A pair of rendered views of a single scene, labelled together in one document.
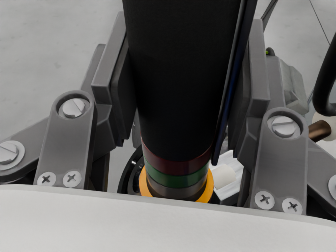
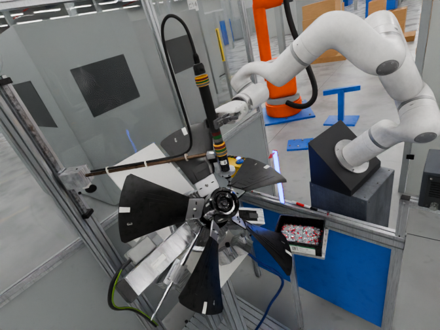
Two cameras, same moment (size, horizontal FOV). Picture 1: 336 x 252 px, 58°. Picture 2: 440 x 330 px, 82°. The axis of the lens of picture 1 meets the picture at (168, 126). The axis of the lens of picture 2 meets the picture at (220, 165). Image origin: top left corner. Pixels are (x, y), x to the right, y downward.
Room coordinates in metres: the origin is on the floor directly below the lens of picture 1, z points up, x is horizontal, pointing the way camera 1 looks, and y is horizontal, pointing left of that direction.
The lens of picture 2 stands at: (0.74, 0.52, 1.78)
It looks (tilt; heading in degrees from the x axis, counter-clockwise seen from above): 29 degrees down; 220
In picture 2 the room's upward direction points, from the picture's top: 16 degrees counter-clockwise
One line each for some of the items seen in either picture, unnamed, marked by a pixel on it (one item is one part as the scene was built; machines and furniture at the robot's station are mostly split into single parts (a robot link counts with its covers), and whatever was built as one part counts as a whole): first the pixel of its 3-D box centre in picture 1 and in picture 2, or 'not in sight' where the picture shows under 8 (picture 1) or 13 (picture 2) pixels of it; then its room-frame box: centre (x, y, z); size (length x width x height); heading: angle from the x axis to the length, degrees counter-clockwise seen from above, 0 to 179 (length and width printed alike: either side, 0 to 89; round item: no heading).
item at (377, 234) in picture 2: not in sight; (301, 212); (-0.26, 0.14, 0.82); 0.90 x 0.04 x 0.08; 82
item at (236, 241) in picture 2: not in sight; (240, 244); (0.11, -0.01, 0.91); 0.12 x 0.08 x 0.12; 82
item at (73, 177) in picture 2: not in sight; (75, 177); (0.36, -0.56, 1.37); 0.10 x 0.07 x 0.08; 117
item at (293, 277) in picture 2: not in sight; (294, 288); (-0.08, 0.13, 0.40); 0.03 x 0.03 x 0.80; 7
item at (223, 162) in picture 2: not in sight; (213, 123); (0.08, 0.00, 1.49); 0.04 x 0.04 x 0.46
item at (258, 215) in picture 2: not in sight; (242, 219); (0.03, -0.03, 0.98); 0.20 x 0.16 x 0.20; 82
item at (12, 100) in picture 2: not in sight; (51, 157); (0.39, -0.61, 1.48); 0.05 x 0.03 x 0.62; 27
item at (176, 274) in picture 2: not in sight; (177, 273); (0.42, -0.06, 1.08); 0.07 x 0.04 x 0.06; 2
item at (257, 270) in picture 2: not in sight; (249, 239); (-0.32, -0.28, 0.39); 0.04 x 0.04 x 0.78; 82
